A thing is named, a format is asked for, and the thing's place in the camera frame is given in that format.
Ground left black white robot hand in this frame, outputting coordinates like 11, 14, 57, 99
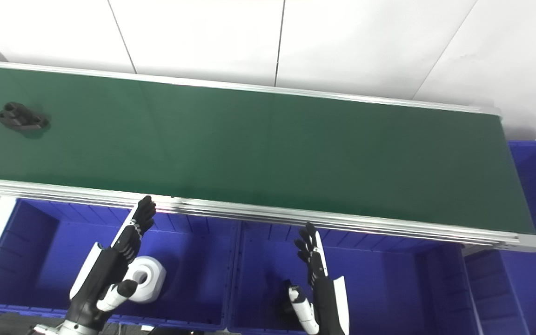
65, 195, 157, 327

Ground black flanged metal part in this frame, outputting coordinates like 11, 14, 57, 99
0, 101, 50, 134

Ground white cylindrical part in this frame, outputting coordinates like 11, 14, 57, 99
123, 255, 167, 304

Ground green conveyor belt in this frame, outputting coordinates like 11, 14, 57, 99
0, 59, 536, 253
0, 65, 536, 235

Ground blue bin with white part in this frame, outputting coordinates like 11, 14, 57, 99
0, 197, 241, 332

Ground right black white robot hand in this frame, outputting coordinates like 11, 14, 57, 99
288, 222, 350, 335

